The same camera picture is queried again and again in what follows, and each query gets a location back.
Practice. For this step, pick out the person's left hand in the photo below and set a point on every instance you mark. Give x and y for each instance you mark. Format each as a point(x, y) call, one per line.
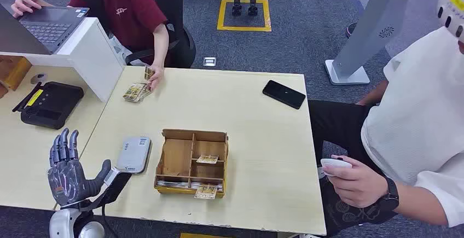
point(157, 77)

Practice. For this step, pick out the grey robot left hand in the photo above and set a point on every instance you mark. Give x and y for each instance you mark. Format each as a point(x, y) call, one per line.
point(67, 178)

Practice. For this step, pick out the person's right hand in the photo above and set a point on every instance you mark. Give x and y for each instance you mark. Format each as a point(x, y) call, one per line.
point(25, 2)

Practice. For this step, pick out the headset person's left hand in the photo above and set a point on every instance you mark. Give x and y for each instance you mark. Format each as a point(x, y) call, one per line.
point(359, 189)

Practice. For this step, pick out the yellow patterned ID card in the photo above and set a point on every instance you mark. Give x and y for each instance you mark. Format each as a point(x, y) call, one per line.
point(149, 73)

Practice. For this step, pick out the white VR controller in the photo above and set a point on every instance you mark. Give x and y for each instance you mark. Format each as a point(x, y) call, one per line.
point(335, 164)

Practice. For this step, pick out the wooden compartment box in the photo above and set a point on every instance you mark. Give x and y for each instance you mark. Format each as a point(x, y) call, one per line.
point(177, 156)

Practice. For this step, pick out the headset person's right forearm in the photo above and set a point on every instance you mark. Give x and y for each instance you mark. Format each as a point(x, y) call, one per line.
point(373, 93)

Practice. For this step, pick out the person's left forearm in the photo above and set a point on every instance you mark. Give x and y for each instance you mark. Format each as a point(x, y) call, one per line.
point(161, 46)

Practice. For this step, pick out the person's right forearm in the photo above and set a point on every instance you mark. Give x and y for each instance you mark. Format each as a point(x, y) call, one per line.
point(45, 2)

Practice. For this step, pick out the headset person's left forearm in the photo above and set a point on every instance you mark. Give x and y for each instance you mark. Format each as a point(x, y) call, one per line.
point(420, 205)

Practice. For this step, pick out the grey card reader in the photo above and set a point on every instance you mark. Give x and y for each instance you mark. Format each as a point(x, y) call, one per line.
point(133, 155)

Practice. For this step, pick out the person with VR headset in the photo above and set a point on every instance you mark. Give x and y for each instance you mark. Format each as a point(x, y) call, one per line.
point(417, 120)

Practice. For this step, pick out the row of white key cards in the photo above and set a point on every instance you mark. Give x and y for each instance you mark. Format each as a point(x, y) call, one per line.
point(174, 185)

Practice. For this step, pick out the stack of patterned cards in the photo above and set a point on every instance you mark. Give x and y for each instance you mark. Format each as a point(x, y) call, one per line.
point(135, 92)

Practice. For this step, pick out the black wristwatch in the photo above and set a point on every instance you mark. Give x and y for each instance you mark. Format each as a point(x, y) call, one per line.
point(390, 194)

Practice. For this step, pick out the grey laptop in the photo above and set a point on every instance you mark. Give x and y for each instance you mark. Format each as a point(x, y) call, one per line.
point(50, 26)

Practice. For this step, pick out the white shoe with purple laces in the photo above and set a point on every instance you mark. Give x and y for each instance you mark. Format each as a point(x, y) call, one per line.
point(321, 173)

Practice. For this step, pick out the metal floor socket plate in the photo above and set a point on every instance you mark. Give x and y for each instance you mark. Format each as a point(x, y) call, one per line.
point(209, 61)

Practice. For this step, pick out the black office chair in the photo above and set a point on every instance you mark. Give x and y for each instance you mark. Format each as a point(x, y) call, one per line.
point(177, 11)

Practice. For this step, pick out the white clog shoe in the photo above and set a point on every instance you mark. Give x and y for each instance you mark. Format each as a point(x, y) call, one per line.
point(308, 236)

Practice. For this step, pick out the brown wooden box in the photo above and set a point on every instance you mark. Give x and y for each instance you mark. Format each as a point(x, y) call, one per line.
point(14, 71)

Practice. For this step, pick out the white desk riser shelf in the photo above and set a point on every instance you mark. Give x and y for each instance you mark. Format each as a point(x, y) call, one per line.
point(90, 55)

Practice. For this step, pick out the black console with yellow label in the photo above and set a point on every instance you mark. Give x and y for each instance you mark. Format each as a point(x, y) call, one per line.
point(54, 106)

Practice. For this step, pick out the round grey puck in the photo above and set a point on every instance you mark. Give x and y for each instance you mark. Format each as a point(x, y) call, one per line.
point(38, 78)

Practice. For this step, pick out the black smartphone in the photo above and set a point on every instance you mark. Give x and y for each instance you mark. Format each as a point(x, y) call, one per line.
point(284, 94)

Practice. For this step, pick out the yellow floor tape strip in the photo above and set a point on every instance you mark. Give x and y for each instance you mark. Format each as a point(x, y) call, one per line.
point(203, 236)

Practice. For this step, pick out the dark shoe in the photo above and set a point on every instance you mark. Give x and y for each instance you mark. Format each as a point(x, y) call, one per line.
point(350, 29)

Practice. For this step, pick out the grey pillar stand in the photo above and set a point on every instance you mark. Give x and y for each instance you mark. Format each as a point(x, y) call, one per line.
point(369, 29)

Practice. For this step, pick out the white VR headset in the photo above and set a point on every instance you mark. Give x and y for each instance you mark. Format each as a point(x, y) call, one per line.
point(451, 8)

